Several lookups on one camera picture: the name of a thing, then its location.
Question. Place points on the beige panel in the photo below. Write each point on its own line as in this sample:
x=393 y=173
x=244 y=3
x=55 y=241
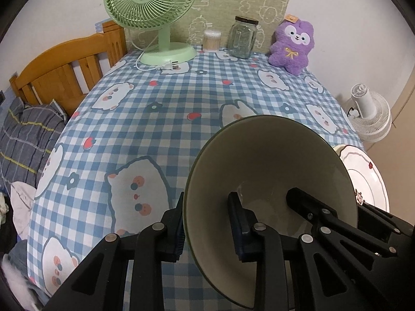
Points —
x=402 y=152

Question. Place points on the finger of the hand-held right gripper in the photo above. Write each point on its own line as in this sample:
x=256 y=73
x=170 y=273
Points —
x=379 y=220
x=301 y=199

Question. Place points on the glass jar with black lid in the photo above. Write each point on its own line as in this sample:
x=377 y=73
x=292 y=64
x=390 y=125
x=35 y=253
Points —
x=241 y=39

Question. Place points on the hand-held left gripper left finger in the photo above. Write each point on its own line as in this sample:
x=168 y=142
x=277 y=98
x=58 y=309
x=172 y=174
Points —
x=178 y=233

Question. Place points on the white plate with red rim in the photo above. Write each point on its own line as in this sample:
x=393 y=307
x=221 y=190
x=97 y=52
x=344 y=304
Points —
x=363 y=175

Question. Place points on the cotton swab container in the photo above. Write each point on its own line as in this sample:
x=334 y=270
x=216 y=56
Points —
x=212 y=40

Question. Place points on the grey striped pillow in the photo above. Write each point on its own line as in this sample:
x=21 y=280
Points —
x=26 y=136

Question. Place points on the white cloth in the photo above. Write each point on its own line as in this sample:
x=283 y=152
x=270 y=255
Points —
x=22 y=201

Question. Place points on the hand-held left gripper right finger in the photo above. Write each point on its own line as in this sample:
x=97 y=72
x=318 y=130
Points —
x=236 y=230

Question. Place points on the floral ceramic bowl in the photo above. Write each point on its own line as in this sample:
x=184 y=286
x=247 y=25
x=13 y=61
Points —
x=269 y=155

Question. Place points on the blue checkered tablecloth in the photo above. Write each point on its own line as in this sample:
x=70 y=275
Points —
x=129 y=120

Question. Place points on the wooden bed headboard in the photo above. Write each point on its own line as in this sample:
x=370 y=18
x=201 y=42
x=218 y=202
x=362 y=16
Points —
x=58 y=68

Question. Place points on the purple plush toy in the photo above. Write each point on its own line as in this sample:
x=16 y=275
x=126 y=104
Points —
x=290 y=55

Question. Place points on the white fan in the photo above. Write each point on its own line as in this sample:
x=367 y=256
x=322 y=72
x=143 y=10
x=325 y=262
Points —
x=369 y=113

